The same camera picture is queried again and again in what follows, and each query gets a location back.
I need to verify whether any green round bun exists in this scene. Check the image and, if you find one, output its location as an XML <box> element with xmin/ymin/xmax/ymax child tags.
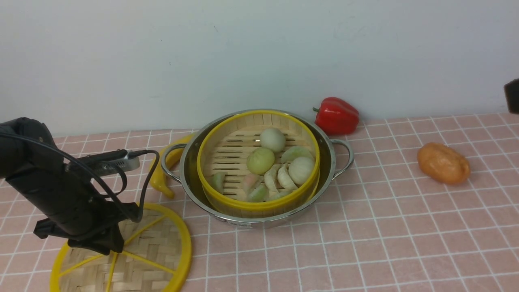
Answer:
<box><xmin>246</xmin><ymin>147</ymin><xmax>275</xmax><ymax>175</ymax></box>

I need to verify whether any black camera cable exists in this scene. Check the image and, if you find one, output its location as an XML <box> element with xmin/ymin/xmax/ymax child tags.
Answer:
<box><xmin>0</xmin><ymin>132</ymin><xmax>161</xmax><ymax>223</ymax></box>

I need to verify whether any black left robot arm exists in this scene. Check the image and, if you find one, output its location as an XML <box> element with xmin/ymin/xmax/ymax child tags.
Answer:
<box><xmin>1</xmin><ymin>118</ymin><xmax>140</xmax><ymax>255</ymax></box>

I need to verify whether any yellow woven steamer lid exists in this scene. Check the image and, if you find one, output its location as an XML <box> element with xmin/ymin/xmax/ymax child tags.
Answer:
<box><xmin>50</xmin><ymin>203</ymin><xmax>193</xmax><ymax>292</ymax></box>

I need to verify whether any stainless steel pot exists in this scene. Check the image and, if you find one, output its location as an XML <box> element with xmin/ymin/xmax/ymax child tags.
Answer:
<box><xmin>157</xmin><ymin>109</ymin><xmax>354</xmax><ymax>229</ymax></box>

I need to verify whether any yellow bamboo steamer basket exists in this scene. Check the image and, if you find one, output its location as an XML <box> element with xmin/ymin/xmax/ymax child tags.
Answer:
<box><xmin>196</xmin><ymin>110</ymin><xmax>320</xmax><ymax>218</ymax></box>

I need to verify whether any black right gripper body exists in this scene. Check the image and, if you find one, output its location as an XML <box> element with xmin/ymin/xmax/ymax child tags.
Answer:
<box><xmin>504</xmin><ymin>78</ymin><xmax>519</xmax><ymax>115</ymax></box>

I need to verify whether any green dumpling at rim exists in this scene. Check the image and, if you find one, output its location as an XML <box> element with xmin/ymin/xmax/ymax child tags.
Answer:
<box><xmin>247</xmin><ymin>184</ymin><xmax>269</xmax><ymax>203</ymax></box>

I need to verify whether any white pleated bun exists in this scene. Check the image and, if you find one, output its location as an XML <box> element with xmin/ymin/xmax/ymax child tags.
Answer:
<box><xmin>288</xmin><ymin>157</ymin><xmax>315</xmax><ymax>185</ymax></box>

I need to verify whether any white round bun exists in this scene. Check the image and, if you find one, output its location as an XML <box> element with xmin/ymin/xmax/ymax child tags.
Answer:
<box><xmin>259</xmin><ymin>128</ymin><xmax>287</xmax><ymax>153</ymax></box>

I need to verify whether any small green dumpling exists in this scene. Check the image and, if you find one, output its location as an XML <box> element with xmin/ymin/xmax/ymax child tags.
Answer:
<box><xmin>209</xmin><ymin>172</ymin><xmax>227</xmax><ymax>194</ymax></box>

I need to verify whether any pale green dumpling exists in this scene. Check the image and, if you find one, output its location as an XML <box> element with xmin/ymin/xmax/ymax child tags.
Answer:
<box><xmin>281</xmin><ymin>146</ymin><xmax>314</xmax><ymax>164</ymax></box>

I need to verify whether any orange potato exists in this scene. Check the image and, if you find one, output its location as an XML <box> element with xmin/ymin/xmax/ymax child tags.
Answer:
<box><xmin>417</xmin><ymin>142</ymin><xmax>472</xmax><ymax>185</ymax></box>

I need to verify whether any pink dumpling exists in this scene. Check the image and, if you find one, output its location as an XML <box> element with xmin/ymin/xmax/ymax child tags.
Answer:
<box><xmin>242</xmin><ymin>173</ymin><xmax>263</xmax><ymax>195</ymax></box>

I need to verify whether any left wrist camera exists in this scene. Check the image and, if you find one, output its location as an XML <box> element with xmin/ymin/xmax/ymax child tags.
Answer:
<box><xmin>78</xmin><ymin>149</ymin><xmax>140</xmax><ymax>177</ymax></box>

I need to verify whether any white crescent dumpling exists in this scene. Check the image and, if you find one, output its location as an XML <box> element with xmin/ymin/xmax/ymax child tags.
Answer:
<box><xmin>264</xmin><ymin>164</ymin><xmax>281</xmax><ymax>193</ymax></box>
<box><xmin>277</xmin><ymin>163</ymin><xmax>298</xmax><ymax>191</ymax></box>

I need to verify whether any red bell pepper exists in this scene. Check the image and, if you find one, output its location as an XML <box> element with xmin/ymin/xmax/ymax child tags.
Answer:
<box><xmin>313</xmin><ymin>97</ymin><xmax>360</xmax><ymax>135</ymax></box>

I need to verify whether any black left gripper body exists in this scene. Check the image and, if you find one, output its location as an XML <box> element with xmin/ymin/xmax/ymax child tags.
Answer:
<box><xmin>33</xmin><ymin>203</ymin><xmax>140</xmax><ymax>255</ymax></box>

